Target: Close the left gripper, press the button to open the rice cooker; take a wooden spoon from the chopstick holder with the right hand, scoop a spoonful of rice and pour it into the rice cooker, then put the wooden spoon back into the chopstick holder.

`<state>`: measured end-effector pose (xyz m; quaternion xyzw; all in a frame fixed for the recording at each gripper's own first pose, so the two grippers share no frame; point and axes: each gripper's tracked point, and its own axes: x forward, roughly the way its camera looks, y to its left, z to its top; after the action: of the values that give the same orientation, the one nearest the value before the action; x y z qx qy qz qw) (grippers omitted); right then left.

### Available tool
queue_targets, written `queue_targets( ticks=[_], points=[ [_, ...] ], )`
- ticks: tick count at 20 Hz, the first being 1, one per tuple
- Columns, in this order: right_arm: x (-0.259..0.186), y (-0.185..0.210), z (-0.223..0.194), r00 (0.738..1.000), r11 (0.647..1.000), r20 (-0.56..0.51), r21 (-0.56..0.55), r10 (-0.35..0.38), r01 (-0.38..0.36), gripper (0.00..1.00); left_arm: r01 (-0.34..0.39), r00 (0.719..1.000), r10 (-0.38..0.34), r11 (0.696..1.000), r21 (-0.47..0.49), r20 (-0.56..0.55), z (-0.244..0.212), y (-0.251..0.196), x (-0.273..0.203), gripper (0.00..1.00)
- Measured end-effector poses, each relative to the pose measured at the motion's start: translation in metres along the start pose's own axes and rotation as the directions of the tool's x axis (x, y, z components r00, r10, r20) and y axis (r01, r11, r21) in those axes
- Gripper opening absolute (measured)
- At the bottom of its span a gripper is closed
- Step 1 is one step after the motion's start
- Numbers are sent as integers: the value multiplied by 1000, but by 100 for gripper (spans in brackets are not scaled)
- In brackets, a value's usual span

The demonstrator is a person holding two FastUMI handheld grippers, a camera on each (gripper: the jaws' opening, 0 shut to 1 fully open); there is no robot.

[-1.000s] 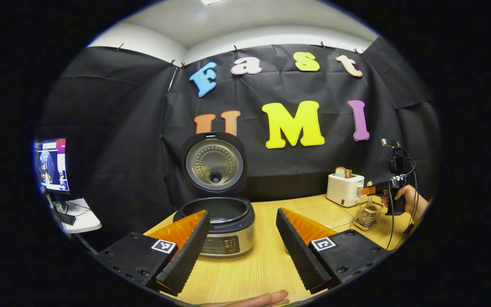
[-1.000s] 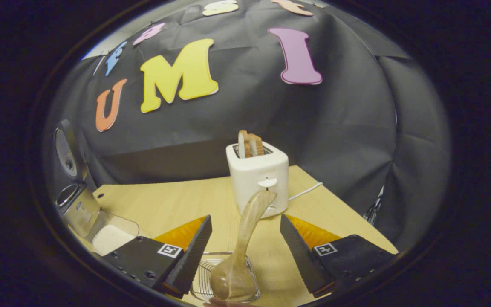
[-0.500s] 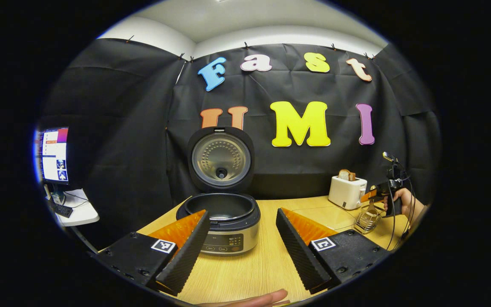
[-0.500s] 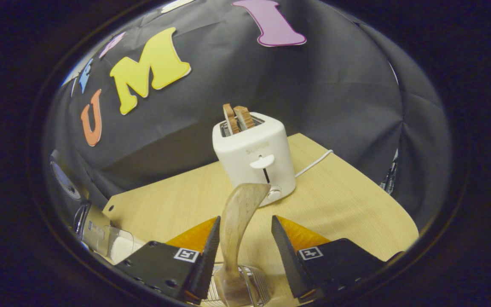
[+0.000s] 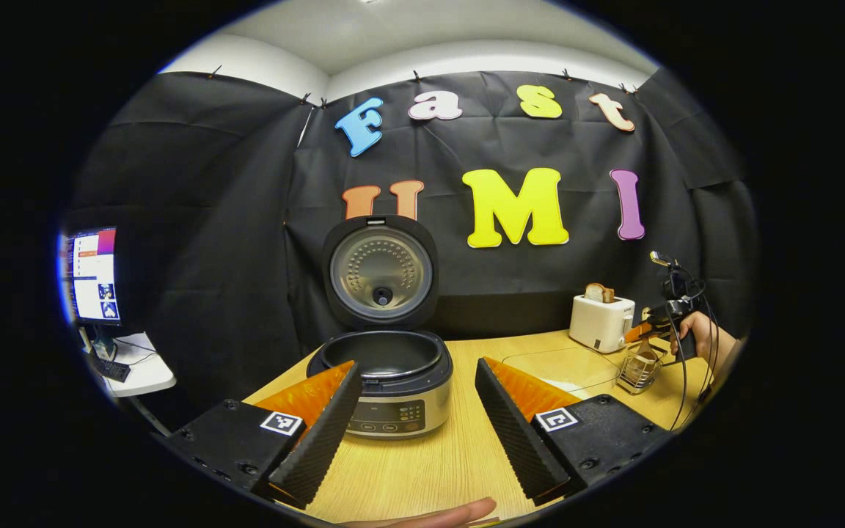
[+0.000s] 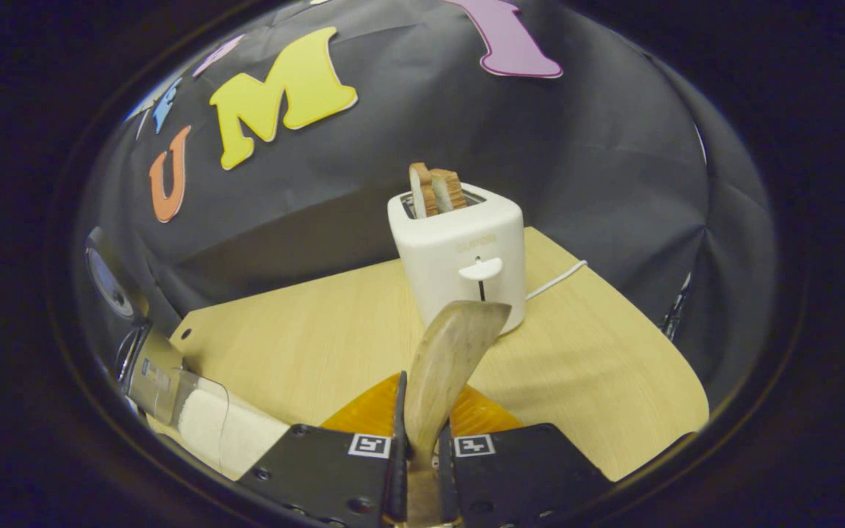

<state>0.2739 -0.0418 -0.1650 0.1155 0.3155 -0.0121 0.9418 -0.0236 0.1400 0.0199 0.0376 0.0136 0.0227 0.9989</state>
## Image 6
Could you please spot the silver black rice cooker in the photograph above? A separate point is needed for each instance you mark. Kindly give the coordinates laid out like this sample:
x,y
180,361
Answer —
x,y
155,374

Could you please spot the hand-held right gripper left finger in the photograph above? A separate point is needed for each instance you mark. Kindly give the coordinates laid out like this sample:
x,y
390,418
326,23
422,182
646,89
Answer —
x,y
327,469

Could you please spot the white toaster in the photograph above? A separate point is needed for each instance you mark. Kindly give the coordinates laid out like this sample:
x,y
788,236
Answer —
x,y
452,257

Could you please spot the wooden spoon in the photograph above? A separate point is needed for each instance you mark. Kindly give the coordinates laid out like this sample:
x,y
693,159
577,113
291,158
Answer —
x,y
444,359

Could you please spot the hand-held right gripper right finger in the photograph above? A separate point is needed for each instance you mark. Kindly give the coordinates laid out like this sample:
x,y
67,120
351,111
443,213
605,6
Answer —
x,y
518,473

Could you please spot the clear plastic rice container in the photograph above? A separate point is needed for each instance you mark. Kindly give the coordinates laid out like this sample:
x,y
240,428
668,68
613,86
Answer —
x,y
202,396

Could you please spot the toast bread slice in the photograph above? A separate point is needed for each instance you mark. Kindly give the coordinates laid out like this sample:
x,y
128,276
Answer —
x,y
450,189
422,191

